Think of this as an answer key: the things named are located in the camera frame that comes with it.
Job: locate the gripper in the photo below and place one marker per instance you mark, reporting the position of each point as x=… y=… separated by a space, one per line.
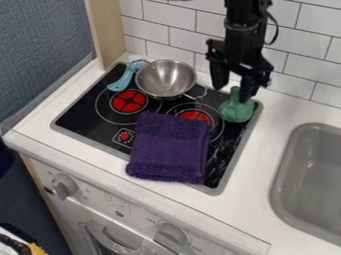
x=240 y=49

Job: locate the green toy broccoli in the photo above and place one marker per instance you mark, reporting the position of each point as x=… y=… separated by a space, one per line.
x=236 y=108

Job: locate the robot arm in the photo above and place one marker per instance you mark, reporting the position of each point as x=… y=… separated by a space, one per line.
x=242 y=11

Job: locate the silver pot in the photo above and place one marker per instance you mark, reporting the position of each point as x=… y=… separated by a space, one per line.
x=165 y=78

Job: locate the purple cloth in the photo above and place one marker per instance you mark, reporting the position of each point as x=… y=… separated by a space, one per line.
x=169 y=148

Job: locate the blue spatula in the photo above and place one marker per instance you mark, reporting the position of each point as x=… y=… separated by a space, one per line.
x=124 y=76

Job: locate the toy sink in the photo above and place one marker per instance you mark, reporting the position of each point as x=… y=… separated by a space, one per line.
x=309 y=181

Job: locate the toy stove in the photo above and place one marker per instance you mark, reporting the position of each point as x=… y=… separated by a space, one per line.
x=106 y=123

